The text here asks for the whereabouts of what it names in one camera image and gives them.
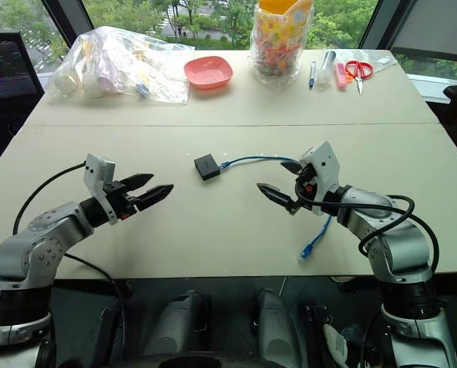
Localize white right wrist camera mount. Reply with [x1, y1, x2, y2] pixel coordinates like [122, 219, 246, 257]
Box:
[298, 141, 341, 217]

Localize black office chair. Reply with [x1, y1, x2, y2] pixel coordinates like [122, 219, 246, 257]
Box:
[0, 31, 45, 181]

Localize clear bag of colourful toys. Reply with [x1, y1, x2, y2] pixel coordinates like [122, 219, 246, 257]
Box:
[248, 0, 314, 86]

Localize clear plastic bag with items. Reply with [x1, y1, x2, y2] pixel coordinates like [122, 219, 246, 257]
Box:
[43, 25, 196, 106]

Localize clear plastic tube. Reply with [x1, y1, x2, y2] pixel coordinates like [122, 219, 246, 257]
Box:
[315, 49, 337, 91]

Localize red handled scissors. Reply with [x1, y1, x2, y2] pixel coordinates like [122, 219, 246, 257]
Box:
[344, 60, 374, 96]

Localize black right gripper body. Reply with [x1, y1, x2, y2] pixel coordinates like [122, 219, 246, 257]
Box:
[285, 163, 318, 216]

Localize grey rounded robot leg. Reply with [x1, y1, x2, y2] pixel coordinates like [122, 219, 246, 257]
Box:
[251, 287, 304, 368]
[142, 289, 212, 361]

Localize blue Ethernet cable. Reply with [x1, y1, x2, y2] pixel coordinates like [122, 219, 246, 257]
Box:
[219, 154, 334, 263]

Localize pink highlighter marker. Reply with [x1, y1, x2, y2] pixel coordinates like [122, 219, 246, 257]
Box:
[336, 62, 353, 90]

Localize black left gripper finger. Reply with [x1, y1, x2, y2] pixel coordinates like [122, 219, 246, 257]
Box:
[117, 173, 155, 191]
[134, 184, 175, 212]

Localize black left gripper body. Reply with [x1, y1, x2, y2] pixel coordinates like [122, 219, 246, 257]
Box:
[104, 180, 141, 221]

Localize pink square plastic bowl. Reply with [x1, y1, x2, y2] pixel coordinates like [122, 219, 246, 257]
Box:
[183, 55, 234, 90]

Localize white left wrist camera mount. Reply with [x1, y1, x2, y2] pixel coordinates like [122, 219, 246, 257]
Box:
[83, 153, 119, 225]

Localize clear flat plastic sleeve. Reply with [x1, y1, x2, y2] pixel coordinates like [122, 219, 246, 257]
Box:
[330, 48, 399, 74]

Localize small black adapter box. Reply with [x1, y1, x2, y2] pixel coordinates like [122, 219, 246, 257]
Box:
[193, 153, 222, 182]

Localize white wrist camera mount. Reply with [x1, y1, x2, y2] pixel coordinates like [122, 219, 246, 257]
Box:
[298, 141, 341, 217]
[83, 153, 119, 225]

